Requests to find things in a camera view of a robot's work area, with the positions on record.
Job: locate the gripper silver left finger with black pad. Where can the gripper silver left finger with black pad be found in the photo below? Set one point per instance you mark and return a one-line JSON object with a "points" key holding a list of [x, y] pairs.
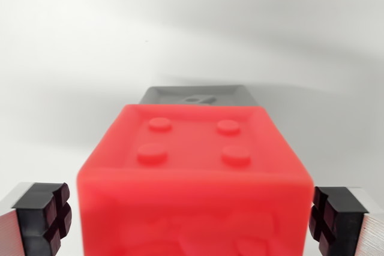
{"points": [[30, 223]]}

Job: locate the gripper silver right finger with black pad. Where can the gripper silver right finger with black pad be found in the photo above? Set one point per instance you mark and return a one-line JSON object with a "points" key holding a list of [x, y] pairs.
{"points": [[348, 223]]}

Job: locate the red embossed cube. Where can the red embossed cube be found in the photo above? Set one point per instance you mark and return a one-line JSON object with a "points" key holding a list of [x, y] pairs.
{"points": [[192, 202]]}

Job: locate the grey square tray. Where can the grey square tray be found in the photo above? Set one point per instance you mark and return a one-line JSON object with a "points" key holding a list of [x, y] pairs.
{"points": [[168, 95]]}

